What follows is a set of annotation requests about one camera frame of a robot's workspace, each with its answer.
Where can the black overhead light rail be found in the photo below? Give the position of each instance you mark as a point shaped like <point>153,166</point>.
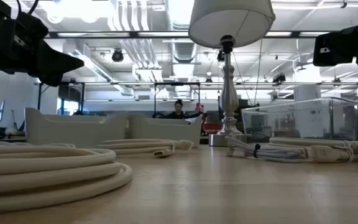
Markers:
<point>294,34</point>

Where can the red low cabinet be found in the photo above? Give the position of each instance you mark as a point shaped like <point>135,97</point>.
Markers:
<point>213,127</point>

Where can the clear plastic container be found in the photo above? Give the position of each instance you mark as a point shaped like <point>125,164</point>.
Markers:
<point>306,121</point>

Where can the white shade silver table lamp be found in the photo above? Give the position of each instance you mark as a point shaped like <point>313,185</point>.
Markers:
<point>228,93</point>

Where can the short white plastic bin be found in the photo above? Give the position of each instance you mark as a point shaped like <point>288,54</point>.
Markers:
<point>166,132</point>

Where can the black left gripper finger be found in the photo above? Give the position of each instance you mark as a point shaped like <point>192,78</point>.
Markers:
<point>57,60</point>
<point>53,80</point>

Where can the background computer monitor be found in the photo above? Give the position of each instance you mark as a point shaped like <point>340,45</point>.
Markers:
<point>1,110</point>

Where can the long white plastic bin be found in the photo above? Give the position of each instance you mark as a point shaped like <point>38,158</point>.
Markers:
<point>73,132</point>

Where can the black ceiling spotlight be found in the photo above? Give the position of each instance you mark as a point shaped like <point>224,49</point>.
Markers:
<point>279,78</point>
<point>117,56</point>
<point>220,56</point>

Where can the person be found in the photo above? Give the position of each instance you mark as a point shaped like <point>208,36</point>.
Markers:
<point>179,114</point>

